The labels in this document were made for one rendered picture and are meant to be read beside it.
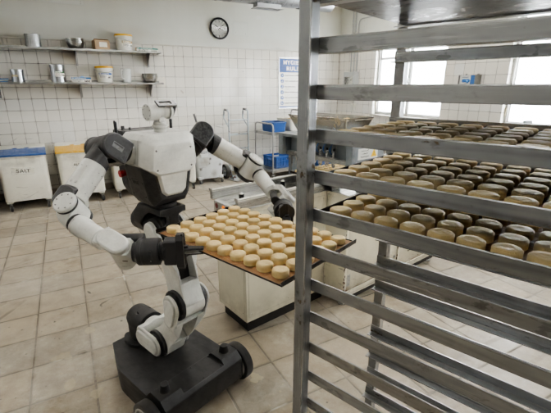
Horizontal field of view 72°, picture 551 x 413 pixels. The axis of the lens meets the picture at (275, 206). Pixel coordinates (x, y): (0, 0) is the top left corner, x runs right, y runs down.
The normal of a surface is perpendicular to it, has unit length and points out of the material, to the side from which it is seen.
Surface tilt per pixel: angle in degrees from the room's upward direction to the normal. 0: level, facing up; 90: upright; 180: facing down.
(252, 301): 90
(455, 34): 90
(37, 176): 92
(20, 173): 92
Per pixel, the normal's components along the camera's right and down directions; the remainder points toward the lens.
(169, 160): 0.76, 0.22
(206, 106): 0.48, 0.26
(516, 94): -0.66, 0.23
